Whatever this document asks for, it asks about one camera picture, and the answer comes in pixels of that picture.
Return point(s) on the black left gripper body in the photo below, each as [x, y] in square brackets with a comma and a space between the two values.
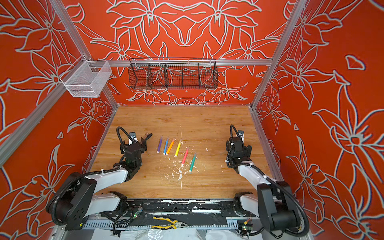
[143, 147]

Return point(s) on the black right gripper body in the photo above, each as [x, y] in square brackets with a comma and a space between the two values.
[247, 151]

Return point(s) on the purple highlighter pen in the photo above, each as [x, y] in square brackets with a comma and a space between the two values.
[160, 144]

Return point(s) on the blue highlighter pen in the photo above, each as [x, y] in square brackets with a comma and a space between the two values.
[166, 146]

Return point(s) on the orange highlighter pen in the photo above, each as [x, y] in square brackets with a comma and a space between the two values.
[170, 146]

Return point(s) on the yellow highlighter pen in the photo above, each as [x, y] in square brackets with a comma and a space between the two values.
[178, 148]

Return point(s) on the pink highlighter pen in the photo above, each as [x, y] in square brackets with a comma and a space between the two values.
[185, 156]

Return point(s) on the green highlighter pen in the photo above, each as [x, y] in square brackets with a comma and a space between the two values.
[193, 162]

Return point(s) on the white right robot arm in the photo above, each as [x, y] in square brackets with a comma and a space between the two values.
[274, 205]

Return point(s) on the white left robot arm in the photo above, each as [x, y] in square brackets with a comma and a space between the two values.
[78, 197]

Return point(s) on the white mesh basket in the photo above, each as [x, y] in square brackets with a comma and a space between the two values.
[84, 81]

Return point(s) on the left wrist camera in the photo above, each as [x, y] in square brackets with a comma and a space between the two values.
[133, 137]

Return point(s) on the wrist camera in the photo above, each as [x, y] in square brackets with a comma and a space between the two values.
[241, 134]
[133, 137]

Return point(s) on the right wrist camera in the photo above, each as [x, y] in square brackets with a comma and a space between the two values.
[241, 134]

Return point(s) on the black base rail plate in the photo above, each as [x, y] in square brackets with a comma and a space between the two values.
[162, 207]

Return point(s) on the black wire basket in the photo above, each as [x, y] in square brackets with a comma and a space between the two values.
[173, 74]

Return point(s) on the yellow handled pliers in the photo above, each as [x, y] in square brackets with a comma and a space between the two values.
[169, 224]

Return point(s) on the grey cable duct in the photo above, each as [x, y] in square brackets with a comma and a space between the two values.
[231, 224]

